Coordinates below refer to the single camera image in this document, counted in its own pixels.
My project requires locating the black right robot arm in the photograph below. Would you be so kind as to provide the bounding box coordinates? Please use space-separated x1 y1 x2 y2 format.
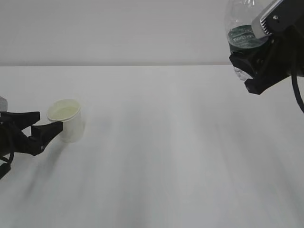
225 0 304 95

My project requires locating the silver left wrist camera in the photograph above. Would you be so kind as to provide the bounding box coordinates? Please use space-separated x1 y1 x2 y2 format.
0 97 8 112

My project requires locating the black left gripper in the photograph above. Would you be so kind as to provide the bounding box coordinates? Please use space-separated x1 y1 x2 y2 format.
0 112 63 156

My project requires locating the white paper cup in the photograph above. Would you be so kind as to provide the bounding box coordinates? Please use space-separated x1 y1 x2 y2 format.
47 99 85 143

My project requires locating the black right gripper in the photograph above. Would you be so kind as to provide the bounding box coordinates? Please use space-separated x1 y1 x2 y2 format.
229 40 297 95

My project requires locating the clear green-label water bottle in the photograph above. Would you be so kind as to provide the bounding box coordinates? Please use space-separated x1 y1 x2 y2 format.
224 0 271 81

